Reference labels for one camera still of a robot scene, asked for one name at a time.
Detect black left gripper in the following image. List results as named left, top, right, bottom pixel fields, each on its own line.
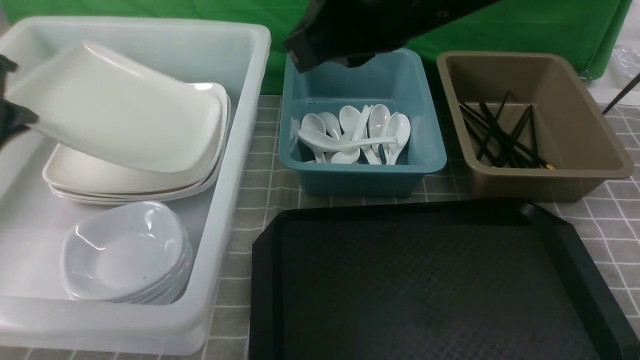
left=0, top=55, right=40, bottom=148

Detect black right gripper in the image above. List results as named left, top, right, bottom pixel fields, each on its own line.
left=282, top=0, right=406, bottom=74

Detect large white rice plate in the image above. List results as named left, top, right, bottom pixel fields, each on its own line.
left=6, top=42, right=223, bottom=173

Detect top stacked white plate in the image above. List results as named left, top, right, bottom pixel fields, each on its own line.
left=42, top=83, right=231, bottom=195

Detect stack of white plates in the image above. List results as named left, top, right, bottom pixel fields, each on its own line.
left=48, top=95, right=232, bottom=206

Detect teal plastic bin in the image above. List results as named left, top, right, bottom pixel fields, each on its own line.
left=278, top=48, right=447, bottom=198

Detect stack of white bowls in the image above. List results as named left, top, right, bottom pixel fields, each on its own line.
left=60, top=202, right=195, bottom=306

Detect black chopsticks in bin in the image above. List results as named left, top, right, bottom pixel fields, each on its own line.
left=458, top=90, right=556, bottom=170

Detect large white plastic bin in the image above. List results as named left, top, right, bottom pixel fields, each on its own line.
left=0, top=16, right=272, bottom=356

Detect brown plastic bin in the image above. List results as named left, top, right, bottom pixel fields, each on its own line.
left=437, top=51, right=634, bottom=202

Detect green cloth backdrop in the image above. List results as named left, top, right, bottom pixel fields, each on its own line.
left=1, top=0, right=633, bottom=95

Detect black serving tray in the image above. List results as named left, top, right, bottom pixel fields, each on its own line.
left=247, top=199, right=639, bottom=360

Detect clear plastic bag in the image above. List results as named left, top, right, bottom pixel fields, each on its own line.
left=610, top=44, right=640, bottom=88

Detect grey checked tablecloth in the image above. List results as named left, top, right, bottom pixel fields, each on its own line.
left=1, top=96, right=639, bottom=360

